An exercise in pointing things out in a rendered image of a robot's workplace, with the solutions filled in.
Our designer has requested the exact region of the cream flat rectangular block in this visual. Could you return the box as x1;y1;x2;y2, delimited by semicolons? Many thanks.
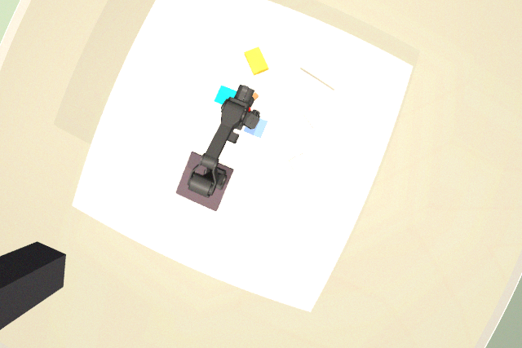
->
289;153;312;176

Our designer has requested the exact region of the beige flat block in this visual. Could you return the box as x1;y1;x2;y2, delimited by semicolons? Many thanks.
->
300;47;347;90

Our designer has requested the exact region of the yellow rectangular block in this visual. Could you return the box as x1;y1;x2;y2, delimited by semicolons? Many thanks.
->
244;47;269;76

